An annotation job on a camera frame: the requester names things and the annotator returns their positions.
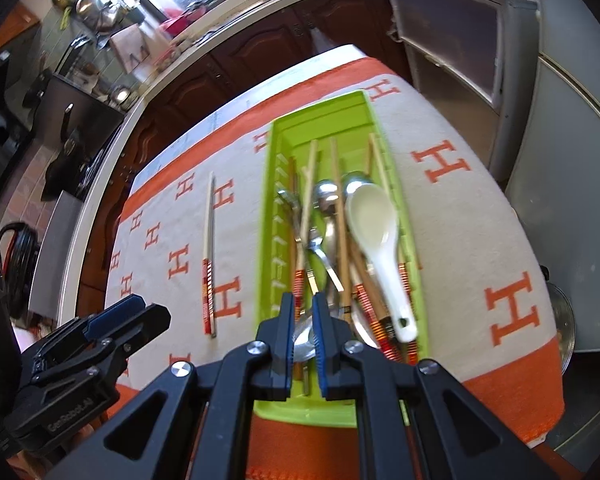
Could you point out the grey refrigerator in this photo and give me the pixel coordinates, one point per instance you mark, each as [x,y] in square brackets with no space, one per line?
[570,185]

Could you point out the white ceramic spoon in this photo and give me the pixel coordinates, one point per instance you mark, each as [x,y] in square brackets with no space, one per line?
[375,220]
[380,160]

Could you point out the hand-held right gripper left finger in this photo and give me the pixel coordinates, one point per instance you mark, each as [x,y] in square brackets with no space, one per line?
[287,350]

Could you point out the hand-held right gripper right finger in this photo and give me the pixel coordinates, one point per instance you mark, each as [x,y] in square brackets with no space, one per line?
[321,350]

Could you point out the white storage cabinet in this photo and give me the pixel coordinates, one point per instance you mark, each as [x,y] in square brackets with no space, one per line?
[445,25]

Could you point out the pink plastic container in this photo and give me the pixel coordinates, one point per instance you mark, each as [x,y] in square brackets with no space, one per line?
[175,24]

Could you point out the black kettle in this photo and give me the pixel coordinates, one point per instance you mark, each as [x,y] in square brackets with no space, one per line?
[22,260]

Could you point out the small metal spoon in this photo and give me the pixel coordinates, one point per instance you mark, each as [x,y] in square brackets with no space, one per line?
[357,180]
[325,260]
[327,195]

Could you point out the bamboo chopstick striped end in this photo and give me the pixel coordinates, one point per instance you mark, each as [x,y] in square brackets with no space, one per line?
[334,160]
[380,332]
[210,240]
[366,305]

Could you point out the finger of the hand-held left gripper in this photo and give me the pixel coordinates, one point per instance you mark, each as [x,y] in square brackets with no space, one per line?
[140,327]
[115,312]

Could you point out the steel pot lid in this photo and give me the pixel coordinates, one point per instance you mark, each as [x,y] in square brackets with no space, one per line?
[562,325]

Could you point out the green plastic utensil tray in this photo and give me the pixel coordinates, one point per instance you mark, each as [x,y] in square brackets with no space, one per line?
[325,120]

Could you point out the metal fork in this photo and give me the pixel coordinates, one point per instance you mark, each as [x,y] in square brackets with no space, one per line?
[287,199]

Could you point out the stainless steel panel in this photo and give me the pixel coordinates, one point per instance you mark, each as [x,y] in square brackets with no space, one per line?
[97,107]

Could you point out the large steel lidded pot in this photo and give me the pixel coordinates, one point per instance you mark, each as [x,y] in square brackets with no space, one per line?
[100,10]

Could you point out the beige orange printed blanket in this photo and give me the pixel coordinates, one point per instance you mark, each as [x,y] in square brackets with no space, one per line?
[480,240]

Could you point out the dark wooden chopstick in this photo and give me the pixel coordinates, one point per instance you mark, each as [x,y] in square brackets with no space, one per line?
[293,170]

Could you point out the large metal spoon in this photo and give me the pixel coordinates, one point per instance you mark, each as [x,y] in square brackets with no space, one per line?
[305,342]

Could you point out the beige hanging cloth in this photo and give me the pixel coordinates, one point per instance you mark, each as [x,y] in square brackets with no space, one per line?
[129,47]

